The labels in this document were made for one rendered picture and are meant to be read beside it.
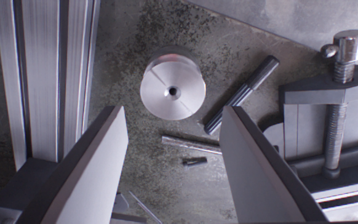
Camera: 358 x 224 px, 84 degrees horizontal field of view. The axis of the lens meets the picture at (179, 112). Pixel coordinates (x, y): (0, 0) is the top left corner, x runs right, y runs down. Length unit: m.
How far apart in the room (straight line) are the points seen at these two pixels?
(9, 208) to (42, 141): 0.06
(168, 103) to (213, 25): 0.08
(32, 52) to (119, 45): 0.06
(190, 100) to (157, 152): 0.11
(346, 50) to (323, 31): 1.12
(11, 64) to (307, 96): 0.25
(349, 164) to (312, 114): 0.09
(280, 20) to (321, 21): 0.21
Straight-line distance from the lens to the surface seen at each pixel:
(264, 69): 0.20
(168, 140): 0.23
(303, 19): 1.25
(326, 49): 0.21
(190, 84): 0.15
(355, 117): 0.28
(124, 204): 0.33
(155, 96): 0.16
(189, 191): 0.31
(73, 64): 0.18
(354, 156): 0.32
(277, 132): 0.25
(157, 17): 0.19
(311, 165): 0.29
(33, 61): 0.19
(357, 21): 1.42
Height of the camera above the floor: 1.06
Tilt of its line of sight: 59 degrees down
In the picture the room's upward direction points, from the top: 177 degrees clockwise
